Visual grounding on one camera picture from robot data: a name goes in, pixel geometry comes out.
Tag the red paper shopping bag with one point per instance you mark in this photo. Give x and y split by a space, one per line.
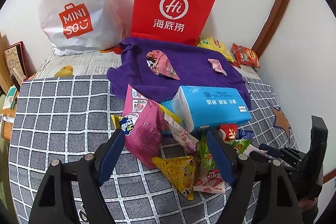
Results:
177 21

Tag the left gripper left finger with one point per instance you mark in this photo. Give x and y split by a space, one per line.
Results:
54 202

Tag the blue small snack packet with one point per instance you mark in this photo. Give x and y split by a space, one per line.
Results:
245 134

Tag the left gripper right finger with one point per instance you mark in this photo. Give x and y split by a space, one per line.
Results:
276 203

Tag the small pink candy packet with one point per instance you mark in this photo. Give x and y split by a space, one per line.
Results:
216 64

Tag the yellow triangular snack packet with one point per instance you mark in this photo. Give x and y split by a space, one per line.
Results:
180 171

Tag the pink snack packet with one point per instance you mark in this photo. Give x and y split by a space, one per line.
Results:
160 65

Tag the purple towel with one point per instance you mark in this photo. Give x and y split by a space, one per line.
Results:
190 63

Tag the red small snack packet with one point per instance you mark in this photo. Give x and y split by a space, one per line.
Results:
228 131

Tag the red chips bag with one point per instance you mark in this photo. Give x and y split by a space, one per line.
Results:
245 56

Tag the blue tissue pack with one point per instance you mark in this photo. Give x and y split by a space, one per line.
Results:
201 107

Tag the green snack packet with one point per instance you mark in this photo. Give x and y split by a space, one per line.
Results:
239 145

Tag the white plastic Miniso bag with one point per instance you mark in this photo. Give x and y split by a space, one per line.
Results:
80 26

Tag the grey checkered tablecloth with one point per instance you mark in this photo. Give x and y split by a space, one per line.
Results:
68 118

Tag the pink white candy packet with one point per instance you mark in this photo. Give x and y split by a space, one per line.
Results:
209 181

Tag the yellow chips bag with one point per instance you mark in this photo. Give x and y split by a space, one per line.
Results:
215 45

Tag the magenta large snack bag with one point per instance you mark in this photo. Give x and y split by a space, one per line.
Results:
143 123

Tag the brown wooden door frame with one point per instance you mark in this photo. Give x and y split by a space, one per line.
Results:
270 26

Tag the patterned box with red edge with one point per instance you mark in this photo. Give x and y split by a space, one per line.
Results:
15 61

